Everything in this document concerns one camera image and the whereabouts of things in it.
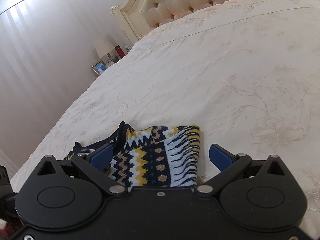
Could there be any patterned navy yellow knit sweater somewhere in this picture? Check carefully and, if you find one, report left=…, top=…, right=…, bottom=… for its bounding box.
left=65, top=122, right=200, bottom=190

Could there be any cream bedspread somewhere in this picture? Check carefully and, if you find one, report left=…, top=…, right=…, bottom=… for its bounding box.
left=11, top=0, right=319, bottom=237

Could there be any gold framed photo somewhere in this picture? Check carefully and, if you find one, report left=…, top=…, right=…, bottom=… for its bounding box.
left=91, top=60, right=107, bottom=76

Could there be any red bottle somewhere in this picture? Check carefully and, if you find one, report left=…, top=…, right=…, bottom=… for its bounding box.
left=114, top=45, right=125, bottom=59

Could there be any white table lamp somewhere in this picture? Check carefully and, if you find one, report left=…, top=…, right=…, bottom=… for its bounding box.
left=94, top=36, right=114, bottom=60

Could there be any small white picture frame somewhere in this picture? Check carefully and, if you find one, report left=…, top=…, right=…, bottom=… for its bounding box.
left=124, top=46, right=130, bottom=53

